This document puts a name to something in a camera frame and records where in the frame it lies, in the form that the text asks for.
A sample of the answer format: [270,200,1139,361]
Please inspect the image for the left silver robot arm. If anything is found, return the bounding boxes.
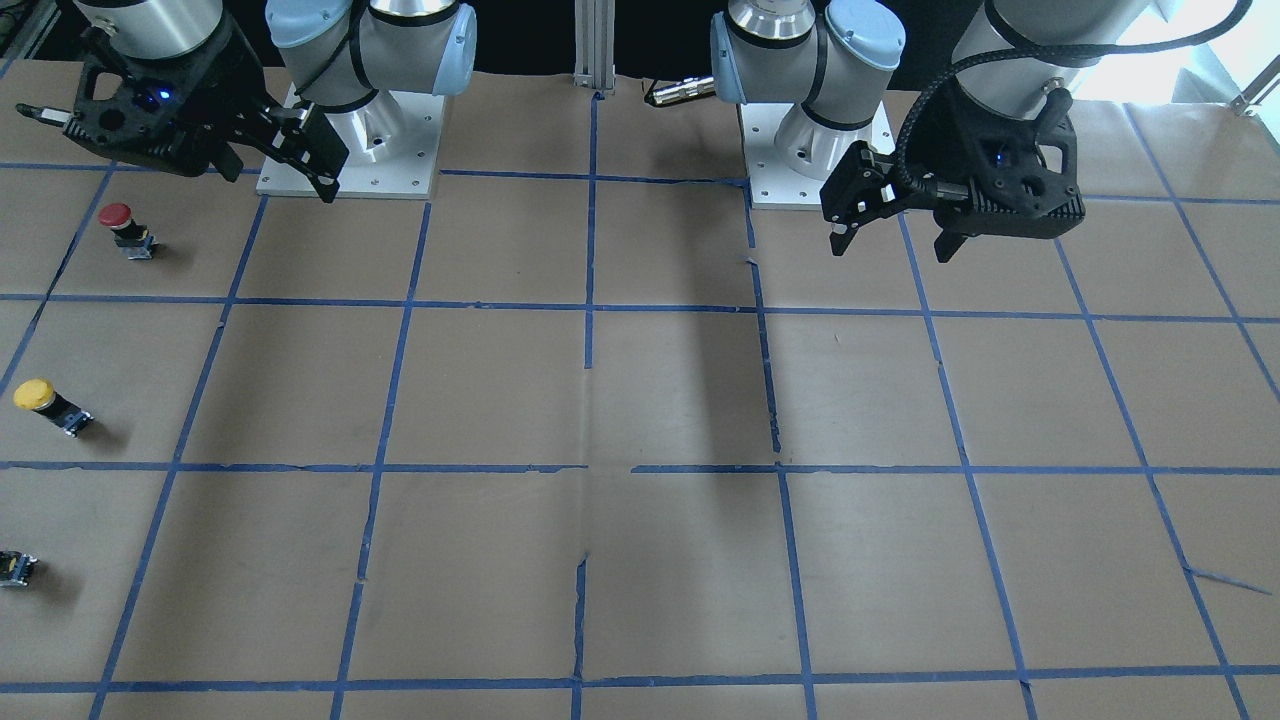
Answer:
[710,1,1251,263]

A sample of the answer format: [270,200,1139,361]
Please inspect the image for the yellow push button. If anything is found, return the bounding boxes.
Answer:
[12,378,93,438]

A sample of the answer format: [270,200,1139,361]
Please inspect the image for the green push button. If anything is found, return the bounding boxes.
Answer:
[0,550,40,588]

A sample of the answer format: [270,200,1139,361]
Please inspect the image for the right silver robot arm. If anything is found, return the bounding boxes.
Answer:
[36,1,477,202]

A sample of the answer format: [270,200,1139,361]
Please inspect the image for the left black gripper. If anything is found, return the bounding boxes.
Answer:
[820,79,1001,264]

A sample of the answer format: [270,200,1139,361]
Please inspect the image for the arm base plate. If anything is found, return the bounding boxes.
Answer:
[256,82,447,199]
[739,102,895,211]

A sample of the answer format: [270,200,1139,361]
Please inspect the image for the red push button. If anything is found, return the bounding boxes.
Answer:
[97,202,157,261]

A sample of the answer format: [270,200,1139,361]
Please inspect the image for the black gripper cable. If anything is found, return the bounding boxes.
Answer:
[892,0,1256,197]

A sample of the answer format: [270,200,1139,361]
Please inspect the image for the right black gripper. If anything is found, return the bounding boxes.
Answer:
[186,15,349,204]

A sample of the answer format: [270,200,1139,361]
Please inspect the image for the aluminium frame post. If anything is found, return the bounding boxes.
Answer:
[573,0,616,95]

